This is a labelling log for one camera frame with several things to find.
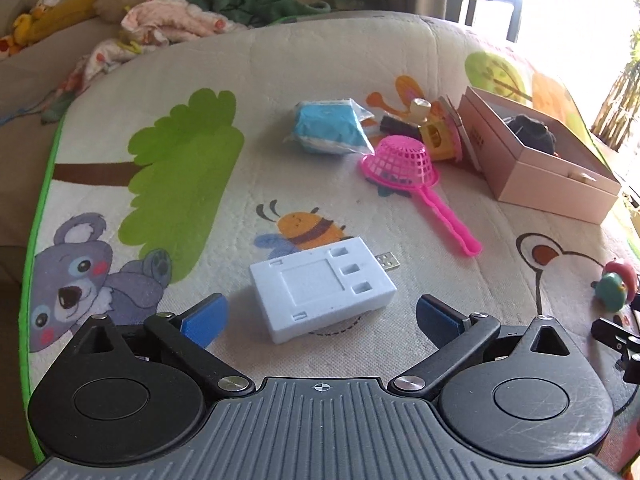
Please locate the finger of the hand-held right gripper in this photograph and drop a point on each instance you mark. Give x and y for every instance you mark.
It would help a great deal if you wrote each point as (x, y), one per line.
(610, 332)

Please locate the yellow plastic toy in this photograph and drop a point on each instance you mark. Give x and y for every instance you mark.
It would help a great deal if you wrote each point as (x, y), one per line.
(435, 142)

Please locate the pink patterned cloth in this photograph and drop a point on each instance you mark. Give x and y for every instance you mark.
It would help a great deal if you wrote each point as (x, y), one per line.
(170, 20)

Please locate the printed animal play mat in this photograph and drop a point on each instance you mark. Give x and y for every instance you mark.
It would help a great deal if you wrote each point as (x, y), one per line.
(300, 60)

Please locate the black plush toy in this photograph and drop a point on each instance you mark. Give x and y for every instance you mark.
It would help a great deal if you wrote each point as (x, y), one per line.
(530, 132)

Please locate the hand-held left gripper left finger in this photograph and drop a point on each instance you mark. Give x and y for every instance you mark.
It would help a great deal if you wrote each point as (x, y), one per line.
(205, 317)

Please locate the teal and pink bird toy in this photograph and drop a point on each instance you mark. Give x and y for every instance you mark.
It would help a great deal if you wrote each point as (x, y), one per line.
(615, 285)

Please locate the pink cardboard box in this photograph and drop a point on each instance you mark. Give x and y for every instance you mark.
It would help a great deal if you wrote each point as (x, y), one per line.
(540, 185)

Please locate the white printed plastic case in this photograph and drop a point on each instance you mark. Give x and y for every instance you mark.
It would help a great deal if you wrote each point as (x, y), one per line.
(310, 290)

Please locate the blue packet in clear wrap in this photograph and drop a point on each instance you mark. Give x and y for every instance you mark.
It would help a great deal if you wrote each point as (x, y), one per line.
(325, 125)

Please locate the toy bottle with beige cap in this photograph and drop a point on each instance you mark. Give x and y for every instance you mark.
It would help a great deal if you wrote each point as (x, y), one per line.
(422, 110)

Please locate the pink plastic strainer scoop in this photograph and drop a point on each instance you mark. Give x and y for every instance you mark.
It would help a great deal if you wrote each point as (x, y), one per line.
(402, 160)

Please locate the black window frame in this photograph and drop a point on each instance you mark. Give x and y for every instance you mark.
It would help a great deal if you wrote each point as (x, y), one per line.
(512, 15)

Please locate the small yellow plush toy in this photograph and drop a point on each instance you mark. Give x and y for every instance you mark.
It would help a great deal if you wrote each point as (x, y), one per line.
(20, 25)

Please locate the long yellow plush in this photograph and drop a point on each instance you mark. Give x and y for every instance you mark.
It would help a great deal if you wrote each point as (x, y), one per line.
(60, 12)

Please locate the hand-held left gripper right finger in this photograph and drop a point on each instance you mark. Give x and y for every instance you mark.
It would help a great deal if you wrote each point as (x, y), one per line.
(440, 317)

